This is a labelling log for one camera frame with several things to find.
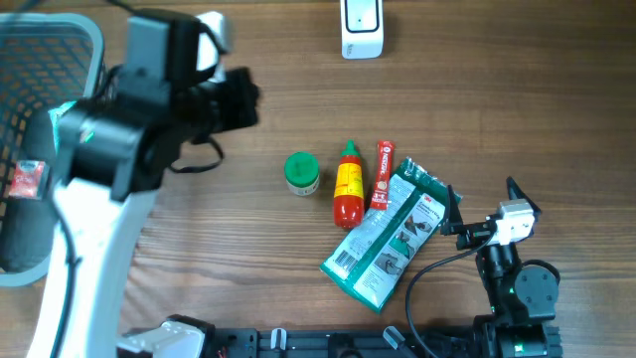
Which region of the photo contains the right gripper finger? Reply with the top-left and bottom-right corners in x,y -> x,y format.
440,185 -> 464,235
506,176 -> 542,217

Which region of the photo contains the green white glove package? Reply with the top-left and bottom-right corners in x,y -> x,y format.
320,157 -> 448,312

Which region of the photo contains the red coffee stick sachet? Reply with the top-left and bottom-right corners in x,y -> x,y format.
370,140 -> 395,211

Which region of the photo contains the green lid jar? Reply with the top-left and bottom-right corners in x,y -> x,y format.
284,151 -> 320,196

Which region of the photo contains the red chili sauce bottle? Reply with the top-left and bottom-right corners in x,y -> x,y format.
333,139 -> 365,229

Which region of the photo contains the red white tissue pack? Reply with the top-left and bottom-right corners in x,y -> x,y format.
9,160 -> 49,200

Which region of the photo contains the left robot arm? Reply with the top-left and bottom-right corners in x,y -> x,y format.
28,9 -> 258,357

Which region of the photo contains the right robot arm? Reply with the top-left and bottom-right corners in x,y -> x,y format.
441,177 -> 563,358

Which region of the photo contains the white barcode scanner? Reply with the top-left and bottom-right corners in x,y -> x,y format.
340,0 -> 385,60

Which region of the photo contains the teal wet wipes pack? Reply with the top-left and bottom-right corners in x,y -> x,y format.
48,100 -> 77,151

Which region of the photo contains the grey plastic mesh basket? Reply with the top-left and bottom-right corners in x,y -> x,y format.
1,13 -> 104,287

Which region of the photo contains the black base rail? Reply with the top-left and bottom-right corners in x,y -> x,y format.
198,325 -> 563,358

